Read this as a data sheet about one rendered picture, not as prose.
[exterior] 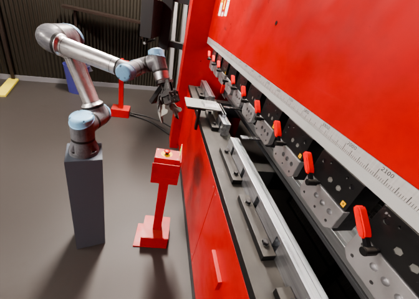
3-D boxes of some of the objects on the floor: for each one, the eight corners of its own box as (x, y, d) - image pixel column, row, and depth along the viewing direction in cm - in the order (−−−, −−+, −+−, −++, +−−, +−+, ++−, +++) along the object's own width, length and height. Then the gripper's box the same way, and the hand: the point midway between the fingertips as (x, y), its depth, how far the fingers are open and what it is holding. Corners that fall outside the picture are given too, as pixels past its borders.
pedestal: (113, 110, 333) (113, 55, 291) (130, 113, 340) (132, 59, 298) (110, 116, 316) (110, 58, 275) (128, 118, 323) (130, 62, 282)
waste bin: (93, 88, 389) (92, 60, 364) (93, 96, 360) (92, 67, 336) (66, 86, 370) (63, 57, 345) (64, 94, 341) (60, 63, 317)
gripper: (157, 78, 96) (168, 122, 100) (181, 78, 111) (190, 116, 114) (144, 83, 101) (155, 124, 104) (169, 82, 116) (178, 119, 119)
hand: (169, 120), depth 111 cm, fingers open, 12 cm apart
